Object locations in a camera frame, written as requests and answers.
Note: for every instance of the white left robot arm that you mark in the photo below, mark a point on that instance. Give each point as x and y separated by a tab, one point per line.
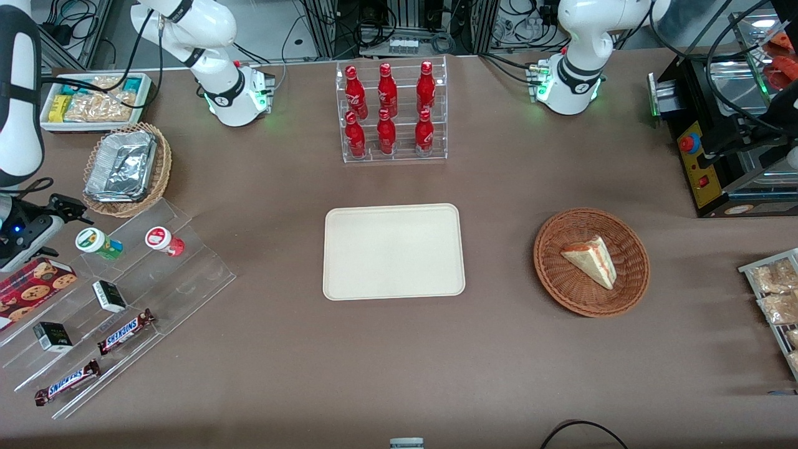
573	37

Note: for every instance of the red cola bottle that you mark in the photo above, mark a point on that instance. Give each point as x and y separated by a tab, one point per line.
424	136
388	92
426	88
355	138
386	136
356	93

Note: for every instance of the white plastic bin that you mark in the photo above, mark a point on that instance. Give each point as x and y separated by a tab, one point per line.
93	126

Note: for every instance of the aluminium foil tray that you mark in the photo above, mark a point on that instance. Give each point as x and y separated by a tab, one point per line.
120	165

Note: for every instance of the yellow snack pack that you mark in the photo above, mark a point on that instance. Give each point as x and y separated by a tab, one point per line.
58	108

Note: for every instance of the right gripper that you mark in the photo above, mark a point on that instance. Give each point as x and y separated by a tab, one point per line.
31	217

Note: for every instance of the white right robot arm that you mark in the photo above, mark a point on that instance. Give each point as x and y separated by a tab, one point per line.
234	106

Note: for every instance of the black food warmer machine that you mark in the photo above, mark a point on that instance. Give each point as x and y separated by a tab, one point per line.
699	181

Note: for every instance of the clear acrylic bottle rack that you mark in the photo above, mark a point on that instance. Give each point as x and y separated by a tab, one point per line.
402	156

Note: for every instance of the clear acrylic stepped stand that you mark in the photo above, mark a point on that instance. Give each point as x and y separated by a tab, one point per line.
187	274

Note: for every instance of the blue flat strip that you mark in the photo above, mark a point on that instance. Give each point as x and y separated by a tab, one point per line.
785	392

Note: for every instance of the small grey white device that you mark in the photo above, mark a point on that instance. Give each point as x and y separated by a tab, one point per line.
406	444

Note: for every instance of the round brown wicker basket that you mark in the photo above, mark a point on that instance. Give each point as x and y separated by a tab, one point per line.
561	280

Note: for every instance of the beige rectangular tray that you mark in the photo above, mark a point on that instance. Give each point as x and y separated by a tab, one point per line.
393	252

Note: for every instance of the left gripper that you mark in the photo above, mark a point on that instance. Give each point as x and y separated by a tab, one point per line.
756	128

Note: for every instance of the oval wicker basket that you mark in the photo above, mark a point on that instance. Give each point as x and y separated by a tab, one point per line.
161	181

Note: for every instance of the wrapped triangle sandwich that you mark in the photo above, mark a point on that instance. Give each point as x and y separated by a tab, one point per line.
592	260

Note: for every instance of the Snickers chocolate bar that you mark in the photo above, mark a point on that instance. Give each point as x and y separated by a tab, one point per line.
67	383
126	332

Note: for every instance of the clear cracker bag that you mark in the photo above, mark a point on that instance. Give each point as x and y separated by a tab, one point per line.
100	107
106	84

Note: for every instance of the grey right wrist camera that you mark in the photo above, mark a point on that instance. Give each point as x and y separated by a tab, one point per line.
37	242

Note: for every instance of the red food pack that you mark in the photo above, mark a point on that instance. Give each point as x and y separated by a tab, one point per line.
783	42
782	75

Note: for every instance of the teal snack pack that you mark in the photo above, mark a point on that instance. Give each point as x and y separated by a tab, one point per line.
75	87
131	85

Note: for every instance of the small black white box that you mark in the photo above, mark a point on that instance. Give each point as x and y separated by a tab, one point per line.
110	297
53	337

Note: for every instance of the clear bag of snacks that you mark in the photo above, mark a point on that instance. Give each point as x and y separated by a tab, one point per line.
793	338
773	277
794	362
779	308

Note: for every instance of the red gum canister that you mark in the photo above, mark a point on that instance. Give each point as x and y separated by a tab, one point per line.
163	240

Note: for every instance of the green yogurt cup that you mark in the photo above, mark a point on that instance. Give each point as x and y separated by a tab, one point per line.
96	243

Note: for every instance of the red cookie box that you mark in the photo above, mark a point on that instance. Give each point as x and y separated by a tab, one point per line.
31	288

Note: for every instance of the white power strip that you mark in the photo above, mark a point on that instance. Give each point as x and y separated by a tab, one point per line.
403	45

